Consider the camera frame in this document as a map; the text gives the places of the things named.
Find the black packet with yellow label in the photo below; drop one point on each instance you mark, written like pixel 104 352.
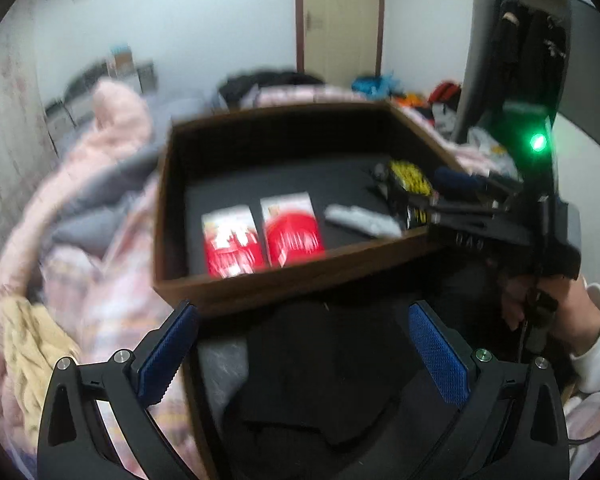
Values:
pixel 405 180

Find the person's right forearm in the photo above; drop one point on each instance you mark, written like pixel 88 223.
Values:
pixel 597 355

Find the black cloth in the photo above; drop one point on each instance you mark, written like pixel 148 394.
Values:
pixel 320 370

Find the white cloth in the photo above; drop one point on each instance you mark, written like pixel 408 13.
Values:
pixel 362 220

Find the cream wooden door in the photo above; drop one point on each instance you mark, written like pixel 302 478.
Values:
pixel 340 15

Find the red and white packet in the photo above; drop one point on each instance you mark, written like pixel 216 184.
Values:
pixel 230 245
pixel 292 230

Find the pile of dark clothes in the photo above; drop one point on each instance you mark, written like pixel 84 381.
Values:
pixel 265 85

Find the pink fluffy blanket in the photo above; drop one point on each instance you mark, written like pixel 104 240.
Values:
pixel 105 125

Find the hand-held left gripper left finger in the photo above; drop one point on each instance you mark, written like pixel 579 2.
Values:
pixel 165 355

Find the person's right hand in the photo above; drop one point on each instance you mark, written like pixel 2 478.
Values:
pixel 575 310

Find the blue plastic toy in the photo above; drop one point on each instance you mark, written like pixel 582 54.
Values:
pixel 375 85

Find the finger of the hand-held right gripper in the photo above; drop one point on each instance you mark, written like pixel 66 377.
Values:
pixel 460 210
pixel 460 180

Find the pink plaid blanket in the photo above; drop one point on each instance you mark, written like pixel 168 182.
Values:
pixel 120 310

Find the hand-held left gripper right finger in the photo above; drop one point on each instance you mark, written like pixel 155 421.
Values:
pixel 437 355

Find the red and orange clutter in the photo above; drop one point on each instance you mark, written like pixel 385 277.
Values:
pixel 435 95

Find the yellow knitted cloth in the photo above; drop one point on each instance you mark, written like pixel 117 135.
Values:
pixel 35 355

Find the floral curtain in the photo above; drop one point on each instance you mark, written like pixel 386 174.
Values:
pixel 5 135

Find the grey duvet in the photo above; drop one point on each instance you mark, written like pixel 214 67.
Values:
pixel 110 195

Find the hanging dark clothes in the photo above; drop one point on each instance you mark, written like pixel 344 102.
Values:
pixel 525 45

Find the shallow brown box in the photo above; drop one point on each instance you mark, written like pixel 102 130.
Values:
pixel 290 180

